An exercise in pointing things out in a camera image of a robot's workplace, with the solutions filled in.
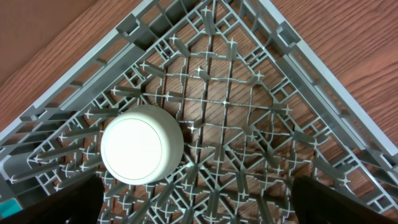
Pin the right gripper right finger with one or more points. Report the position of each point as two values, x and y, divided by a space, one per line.
314 202

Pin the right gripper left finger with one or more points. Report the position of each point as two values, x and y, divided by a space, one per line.
80 202

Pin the grey dishwasher rack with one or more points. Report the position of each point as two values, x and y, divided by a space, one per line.
255 104

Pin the teal serving tray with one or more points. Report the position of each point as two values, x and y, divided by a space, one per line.
9 207

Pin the grey bowl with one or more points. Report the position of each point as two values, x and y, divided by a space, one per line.
142 145

